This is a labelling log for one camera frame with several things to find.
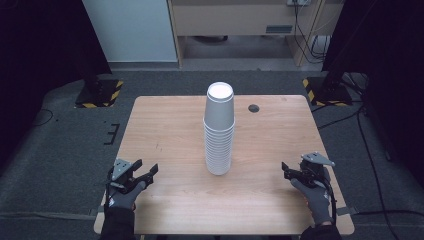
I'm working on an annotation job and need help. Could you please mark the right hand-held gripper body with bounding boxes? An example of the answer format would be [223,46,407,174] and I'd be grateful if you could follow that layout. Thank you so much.
[297,151,336,188]

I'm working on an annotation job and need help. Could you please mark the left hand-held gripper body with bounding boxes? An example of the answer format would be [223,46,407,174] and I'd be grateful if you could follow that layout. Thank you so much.
[109,157,144,195]

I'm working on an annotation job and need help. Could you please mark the stack of white paper cups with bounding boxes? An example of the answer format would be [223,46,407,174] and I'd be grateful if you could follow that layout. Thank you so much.
[203,81,236,177]

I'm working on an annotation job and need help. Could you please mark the black yellow-striped stand base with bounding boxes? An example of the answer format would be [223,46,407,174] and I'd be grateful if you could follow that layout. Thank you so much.
[74,78,125,109]
[301,76,354,108]

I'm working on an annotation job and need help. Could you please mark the white panel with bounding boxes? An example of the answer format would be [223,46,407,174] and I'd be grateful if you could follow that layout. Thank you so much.
[81,0,179,64]

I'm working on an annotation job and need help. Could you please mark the black curtain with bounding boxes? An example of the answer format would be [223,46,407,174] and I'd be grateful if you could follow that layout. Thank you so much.
[0,0,113,169]
[321,0,424,189]

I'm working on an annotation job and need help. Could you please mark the light wooden cabinet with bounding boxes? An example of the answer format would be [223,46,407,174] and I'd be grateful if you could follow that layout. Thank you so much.
[167,0,345,69]

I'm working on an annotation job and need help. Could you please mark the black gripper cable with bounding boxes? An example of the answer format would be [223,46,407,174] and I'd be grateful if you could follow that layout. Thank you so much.
[313,169,338,225]

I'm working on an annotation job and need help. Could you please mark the long black floor cable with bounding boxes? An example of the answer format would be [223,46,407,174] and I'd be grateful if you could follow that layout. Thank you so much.
[355,109,424,240]

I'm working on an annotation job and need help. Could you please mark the thin black floor cable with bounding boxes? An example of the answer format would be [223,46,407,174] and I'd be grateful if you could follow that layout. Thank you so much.
[31,108,55,128]

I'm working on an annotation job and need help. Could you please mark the black hanging cables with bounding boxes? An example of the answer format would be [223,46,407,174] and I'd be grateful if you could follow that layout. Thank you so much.
[292,0,332,65]

